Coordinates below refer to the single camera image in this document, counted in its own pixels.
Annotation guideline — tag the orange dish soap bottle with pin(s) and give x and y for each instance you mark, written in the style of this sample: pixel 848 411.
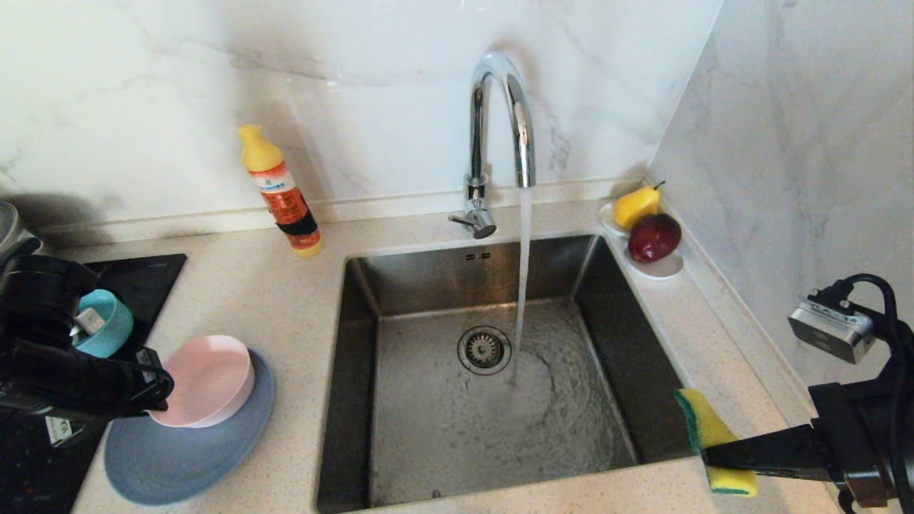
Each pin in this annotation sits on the orange dish soap bottle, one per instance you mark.
pixel 278 189

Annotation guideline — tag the dark red apple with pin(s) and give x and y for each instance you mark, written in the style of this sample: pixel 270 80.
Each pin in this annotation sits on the dark red apple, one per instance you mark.
pixel 653 237

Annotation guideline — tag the metal sink drain strainer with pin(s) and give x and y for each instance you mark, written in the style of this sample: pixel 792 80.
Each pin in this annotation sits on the metal sink drain strainer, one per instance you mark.
pixel 484 350

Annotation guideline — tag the yellow pear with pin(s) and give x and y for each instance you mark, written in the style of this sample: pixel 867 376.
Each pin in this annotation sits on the yellow pear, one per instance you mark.
pixel 635 205

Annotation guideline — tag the chrome gooseneck faucet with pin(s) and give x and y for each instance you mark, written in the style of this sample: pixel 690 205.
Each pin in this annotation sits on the chrome gooseneck faucet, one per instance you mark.
pixel 525 121

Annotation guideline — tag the small white fruit dish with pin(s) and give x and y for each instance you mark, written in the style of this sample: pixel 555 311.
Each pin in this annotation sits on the small white fruit dish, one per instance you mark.
pixel 664 270

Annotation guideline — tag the pink plastic bowl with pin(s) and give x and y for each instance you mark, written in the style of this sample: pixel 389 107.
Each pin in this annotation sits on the pink plastic bowl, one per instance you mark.
pixel 207 378

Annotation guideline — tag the steel cooking pot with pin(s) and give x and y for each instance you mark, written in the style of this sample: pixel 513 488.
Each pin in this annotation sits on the steel cooking pot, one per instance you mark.
pixel 7 221

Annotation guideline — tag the teal plastic bowl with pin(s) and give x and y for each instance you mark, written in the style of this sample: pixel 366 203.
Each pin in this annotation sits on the teal plastic bowl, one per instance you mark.
pixel 118 325

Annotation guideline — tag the stainless steel sink basin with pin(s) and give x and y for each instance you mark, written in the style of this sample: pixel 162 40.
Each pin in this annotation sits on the stainless steel sink basin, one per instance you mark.
pixel 428 442

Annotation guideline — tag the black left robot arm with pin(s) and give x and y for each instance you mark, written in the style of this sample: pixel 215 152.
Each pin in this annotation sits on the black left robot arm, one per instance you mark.
pixel 36 300

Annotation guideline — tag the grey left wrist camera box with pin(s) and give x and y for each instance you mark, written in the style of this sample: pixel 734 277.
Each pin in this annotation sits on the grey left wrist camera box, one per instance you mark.
pixel 89 321

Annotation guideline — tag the yellow green sponge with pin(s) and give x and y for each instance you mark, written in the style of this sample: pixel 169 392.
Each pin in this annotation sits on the yellow green sponge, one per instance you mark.
pixel 703 421

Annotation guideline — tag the blue round plate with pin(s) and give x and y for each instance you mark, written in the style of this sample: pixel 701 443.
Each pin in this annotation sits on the blue round plate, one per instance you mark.
pixel 178 464

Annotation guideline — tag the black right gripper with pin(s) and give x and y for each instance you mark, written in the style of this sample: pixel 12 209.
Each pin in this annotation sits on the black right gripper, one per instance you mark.
pixel 864 435

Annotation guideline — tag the black induction cooktop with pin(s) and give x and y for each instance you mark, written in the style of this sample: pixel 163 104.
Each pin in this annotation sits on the black induction cooktop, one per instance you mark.
pixel 164 271

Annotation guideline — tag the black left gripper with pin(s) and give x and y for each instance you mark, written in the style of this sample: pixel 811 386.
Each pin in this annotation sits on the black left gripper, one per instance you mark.
pixel 71 385

